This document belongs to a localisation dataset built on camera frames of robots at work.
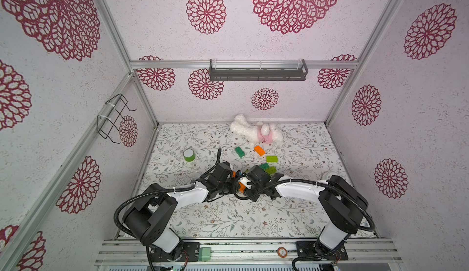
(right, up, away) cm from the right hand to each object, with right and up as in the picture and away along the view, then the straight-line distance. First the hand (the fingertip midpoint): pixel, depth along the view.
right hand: (244, 189), depth 90 cm
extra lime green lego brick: (+15, +8, +7) cm, 18 cm away
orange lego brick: (+10, +18, +16) cm, 26 cm away
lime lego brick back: (+16, +13, +14) cm, 25 cm away
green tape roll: (-30, +16, +11) cm, 35 cm away
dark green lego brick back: (-2, +17, +16) cm, 24 cm away
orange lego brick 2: (-5, +9, -10) cm, 14 cm away
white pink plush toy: (+11, +28, +11) cm, 32 cm away
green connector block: (-17, -21, -18) cm, 32 cm away
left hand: (-2, +1, -1) cm, 3 cm away
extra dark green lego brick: (+11, +10, +9) cm, 17 cm away
